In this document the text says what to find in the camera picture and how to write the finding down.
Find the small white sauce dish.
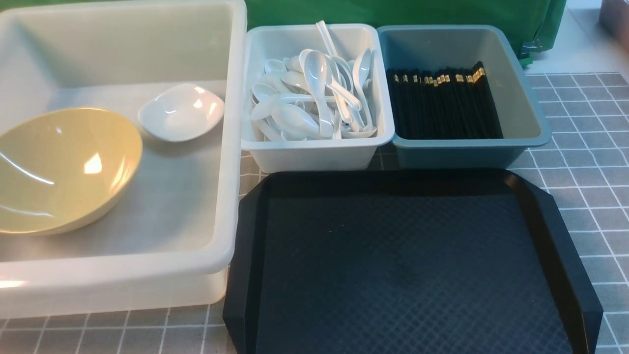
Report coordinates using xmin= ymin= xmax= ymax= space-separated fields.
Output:
xmin=138 ymin=83 xmax=226 ymax=143

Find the yellow noodle bowl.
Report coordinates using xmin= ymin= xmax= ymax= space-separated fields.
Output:
xmin=0 ymin=108 xmax=143 ymax=236

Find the white spoon bin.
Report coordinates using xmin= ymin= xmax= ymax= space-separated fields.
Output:
xmin=242 ymin=28 xmax=395 ymax=174

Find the pile of white spoons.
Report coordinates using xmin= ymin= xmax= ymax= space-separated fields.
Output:
xmin=246 ymin=21 xmax=383 ymax=142

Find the black chopsticks bundle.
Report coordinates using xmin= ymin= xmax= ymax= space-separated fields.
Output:
xmin=386 ymin=61 xmax=504 ymax=140

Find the black serving tray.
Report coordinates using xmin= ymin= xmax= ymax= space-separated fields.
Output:
xmin=223 ymin=169 xmax=603 ymax=354

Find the grey-blue chopstick bin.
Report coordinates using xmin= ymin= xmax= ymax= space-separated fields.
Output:
xmin=377 ymin=25 xmax=552 ymax=169

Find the large white plastic tub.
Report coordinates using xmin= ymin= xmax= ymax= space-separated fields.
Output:
xmin=1 ymin=0 xmax=247 ymax=320

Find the green cloth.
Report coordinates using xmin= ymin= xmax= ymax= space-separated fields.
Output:
xmin=246 ymin=0 xmax=566 ymax=65

